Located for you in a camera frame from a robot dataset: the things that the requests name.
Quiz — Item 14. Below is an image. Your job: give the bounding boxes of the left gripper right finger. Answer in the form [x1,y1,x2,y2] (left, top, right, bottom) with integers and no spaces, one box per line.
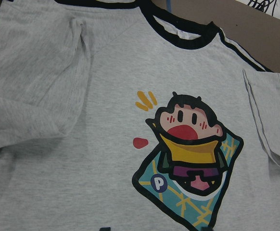
[201,227,212,231]

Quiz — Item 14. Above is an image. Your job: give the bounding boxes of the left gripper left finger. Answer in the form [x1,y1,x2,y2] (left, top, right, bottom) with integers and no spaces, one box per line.
[99,227,111,231]

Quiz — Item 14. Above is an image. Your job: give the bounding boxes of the grey cartoon print t-shirt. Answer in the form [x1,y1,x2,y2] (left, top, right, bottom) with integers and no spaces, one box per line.
[0,0,280,231]

